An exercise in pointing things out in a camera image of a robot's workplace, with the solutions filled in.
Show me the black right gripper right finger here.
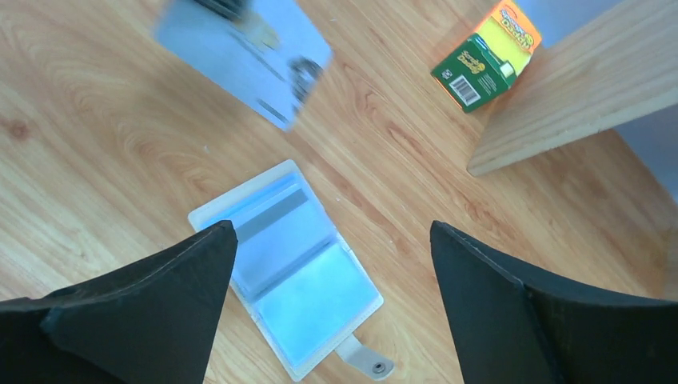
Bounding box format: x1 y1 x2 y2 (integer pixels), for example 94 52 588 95
430 221 677 383

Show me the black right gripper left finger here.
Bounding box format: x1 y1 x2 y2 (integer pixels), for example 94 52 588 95
1 220 237 383

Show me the grey translucent card holder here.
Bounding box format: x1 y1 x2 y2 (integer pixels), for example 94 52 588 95
188 160 395 382

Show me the yellow green juice carton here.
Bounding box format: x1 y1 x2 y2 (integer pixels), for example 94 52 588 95
430 1 542 113

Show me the wooden shelf unit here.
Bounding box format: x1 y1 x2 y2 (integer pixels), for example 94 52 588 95
467 1 677 176

